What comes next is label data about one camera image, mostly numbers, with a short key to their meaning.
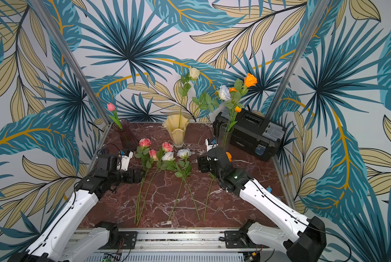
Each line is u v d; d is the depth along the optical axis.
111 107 0.85
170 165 0.95
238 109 0.86
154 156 0.98
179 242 0.75
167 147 1.01
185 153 0.98
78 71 0.89
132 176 0.69
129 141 0.96
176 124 0.97
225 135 0.98
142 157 0.99
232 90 0.83
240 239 0.66
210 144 0.64
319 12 0.70
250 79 0.77
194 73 0.90
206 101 0.82
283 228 0.42
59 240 0.41
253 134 0.92
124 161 0.70
